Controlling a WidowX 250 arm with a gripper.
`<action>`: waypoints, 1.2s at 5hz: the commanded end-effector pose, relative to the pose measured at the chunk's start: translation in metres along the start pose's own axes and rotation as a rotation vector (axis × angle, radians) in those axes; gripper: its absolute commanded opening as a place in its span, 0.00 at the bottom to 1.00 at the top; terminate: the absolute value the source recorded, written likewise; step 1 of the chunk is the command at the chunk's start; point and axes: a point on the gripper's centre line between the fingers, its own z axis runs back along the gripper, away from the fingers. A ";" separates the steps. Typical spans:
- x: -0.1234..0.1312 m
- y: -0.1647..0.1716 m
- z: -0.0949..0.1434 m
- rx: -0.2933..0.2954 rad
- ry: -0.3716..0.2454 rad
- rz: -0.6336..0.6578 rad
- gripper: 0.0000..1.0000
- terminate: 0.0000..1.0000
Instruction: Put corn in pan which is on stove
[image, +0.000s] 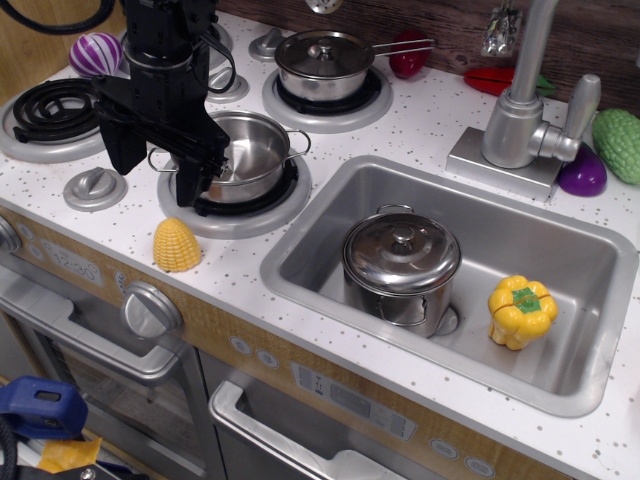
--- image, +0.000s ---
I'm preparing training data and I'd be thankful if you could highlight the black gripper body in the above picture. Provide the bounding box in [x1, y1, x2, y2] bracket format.
[91, 49, 229, 164]

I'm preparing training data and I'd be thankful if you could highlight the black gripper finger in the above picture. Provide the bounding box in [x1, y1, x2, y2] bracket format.
[175, 156, 223, 207]
[100, 118, 147, 175]

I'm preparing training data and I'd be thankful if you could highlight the yellow toy corn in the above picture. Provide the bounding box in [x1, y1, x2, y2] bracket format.
[153, 218, 201, 272]

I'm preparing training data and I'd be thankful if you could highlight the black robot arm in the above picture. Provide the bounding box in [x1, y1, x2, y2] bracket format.
[13, 1, 231, 207]

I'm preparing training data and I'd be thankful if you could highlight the front silver stove knob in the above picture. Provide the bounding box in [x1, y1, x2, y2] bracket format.
[63, 167, 128, 212]

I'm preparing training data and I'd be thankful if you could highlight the silver stove knob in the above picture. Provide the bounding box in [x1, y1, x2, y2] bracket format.
[207, 67, 249, 104]
[63, 167, 128, 212]
[248, 27, 293, 63]

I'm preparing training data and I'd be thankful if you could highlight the front right stove burner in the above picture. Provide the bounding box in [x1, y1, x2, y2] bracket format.
[157, 157, 312, 240]

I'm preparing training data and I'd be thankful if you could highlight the middle silver stove knob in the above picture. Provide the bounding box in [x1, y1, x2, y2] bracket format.
[207, 67, 249, 104]

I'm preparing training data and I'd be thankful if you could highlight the back silver stove knob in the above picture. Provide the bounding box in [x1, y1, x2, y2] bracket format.
[248, 27, 293, 63]

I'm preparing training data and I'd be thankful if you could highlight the back right stove burner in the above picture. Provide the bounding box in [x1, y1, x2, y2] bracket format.
[262, 67, 393, 134]

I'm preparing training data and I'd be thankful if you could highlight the front left black coil burner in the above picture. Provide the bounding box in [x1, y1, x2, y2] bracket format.
[1, 78, 106, 164]

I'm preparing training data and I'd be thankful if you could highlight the purple white striped toy onion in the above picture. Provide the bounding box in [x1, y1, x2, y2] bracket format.
[68, 32, 123, 78]

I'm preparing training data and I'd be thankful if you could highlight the large silver oven dial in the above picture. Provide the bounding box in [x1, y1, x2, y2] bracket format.
[120, 281, 183, 339]

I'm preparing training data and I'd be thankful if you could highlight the small silver edge dial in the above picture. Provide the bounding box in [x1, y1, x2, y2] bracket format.
[0, 217, 22, 253]

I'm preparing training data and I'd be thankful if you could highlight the steel lidded saucepan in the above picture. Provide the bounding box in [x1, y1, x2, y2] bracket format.
[275, 30, 436, 102]

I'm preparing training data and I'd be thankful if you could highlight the hanging silver strainer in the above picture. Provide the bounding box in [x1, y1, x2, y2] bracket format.
[305, 0, 343, 15]

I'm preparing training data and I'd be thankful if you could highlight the steel lidded pot in sink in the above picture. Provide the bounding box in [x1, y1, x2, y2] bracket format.
[341, 204, 462, 338]

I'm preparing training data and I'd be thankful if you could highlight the dark red toy fruit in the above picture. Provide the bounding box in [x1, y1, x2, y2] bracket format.
[389, 30, 430, 79]

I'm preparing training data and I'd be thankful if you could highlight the blue clamp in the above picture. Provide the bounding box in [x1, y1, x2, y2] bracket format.
[1, 376, 88, 440]

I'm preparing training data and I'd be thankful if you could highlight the yellow tape piece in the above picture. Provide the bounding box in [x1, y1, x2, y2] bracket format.
[37, 438, 102, 474]

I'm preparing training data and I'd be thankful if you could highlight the red toy carrot slice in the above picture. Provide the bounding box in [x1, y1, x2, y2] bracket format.
[463, 67, 557, 98]

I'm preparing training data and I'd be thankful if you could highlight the silver toy faucet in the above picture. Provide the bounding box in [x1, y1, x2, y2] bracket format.
[446, 0, 601, 202]

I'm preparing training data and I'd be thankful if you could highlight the hanging silver utensil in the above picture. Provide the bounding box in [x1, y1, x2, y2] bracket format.
[481, 0, 522, 58]

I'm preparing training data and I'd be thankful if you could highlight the yellow toy bell pepper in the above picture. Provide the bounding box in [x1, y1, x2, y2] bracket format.
[488, 275, 558, 351]

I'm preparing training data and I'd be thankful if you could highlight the purple toy eggplant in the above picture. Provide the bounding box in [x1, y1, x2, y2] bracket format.
[558, 143, 607, 197]

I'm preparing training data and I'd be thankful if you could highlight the silver sink basin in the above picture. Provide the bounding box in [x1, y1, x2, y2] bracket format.
[259, 154, 640, 419]

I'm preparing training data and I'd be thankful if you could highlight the green bumpy toy vegetable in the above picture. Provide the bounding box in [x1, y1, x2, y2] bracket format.
[592, 109, 639, 185]

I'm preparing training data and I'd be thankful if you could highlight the steel pan with loop handles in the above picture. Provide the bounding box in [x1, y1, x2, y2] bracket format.
[147, 110, 311, 205]

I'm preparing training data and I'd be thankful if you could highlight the silver oven door handle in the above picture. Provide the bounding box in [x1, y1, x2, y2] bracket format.
[1, 267, 180, 386]

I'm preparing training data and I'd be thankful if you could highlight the silver dishwasher door handle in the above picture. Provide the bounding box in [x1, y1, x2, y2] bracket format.
[209, 381, 402, 479]

